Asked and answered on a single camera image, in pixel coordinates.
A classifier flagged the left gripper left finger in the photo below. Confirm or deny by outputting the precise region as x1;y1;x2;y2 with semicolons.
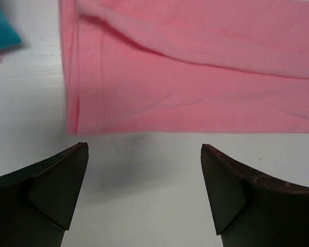
0;143;89;246

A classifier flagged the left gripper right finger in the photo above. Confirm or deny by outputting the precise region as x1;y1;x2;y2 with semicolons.
201;144;309;246

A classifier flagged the pink t shirt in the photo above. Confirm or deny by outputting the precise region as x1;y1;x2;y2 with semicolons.
59;1;309;135

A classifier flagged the folded teal t shirt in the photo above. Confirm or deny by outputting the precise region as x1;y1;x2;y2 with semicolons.
0;0;23;54

